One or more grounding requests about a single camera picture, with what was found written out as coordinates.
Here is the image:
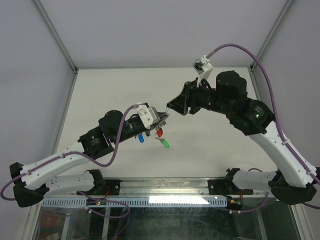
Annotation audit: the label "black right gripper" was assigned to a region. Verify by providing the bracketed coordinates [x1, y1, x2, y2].
[166, 77, 234, 116]

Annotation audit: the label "red key tag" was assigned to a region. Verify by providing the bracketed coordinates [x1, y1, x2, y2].
[156, 128, 163, 138]

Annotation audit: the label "white cable duct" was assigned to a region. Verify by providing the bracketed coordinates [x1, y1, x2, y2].
[42, 196, 227, 208]

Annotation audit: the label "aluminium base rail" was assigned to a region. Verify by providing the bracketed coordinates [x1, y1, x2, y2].
[49, 176, 251, 198]

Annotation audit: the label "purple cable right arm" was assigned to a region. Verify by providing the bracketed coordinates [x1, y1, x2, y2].
[207, 43, 320, 210]

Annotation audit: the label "aluminium frame post right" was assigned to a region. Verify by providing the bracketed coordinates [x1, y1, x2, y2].
[249, 0, 295, 72]

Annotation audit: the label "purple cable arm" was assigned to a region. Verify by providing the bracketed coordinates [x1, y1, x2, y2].
[0, 104, 140, 202]
[207, 43, 320, 210]

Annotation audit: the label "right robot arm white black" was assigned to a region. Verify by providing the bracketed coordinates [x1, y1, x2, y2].
[166, 70, 318, 205]

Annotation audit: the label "silver keys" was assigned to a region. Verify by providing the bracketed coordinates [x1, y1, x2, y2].
[155, 120, 167, 130]

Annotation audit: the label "blue key tag upper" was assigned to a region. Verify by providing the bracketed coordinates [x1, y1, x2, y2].
[138, 134, 145, 143]

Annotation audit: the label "green key tag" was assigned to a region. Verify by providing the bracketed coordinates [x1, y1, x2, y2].
[162, 139, 170, 149]

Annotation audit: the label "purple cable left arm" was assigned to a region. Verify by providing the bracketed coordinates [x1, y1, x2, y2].
[0, 104, 140, 202]

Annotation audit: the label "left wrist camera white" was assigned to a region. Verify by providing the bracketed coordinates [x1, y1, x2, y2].
[135, 102, 160, 129]

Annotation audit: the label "aluminium frame post left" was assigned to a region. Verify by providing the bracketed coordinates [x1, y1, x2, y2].
[33, 0, 78, 73]

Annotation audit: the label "aluminium frame post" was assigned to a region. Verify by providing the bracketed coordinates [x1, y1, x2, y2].
[33, 0, 78, 73]
[249, 0, 295, 72]

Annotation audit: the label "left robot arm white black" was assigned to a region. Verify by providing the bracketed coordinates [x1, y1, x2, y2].
[9, 107, 169, 208]

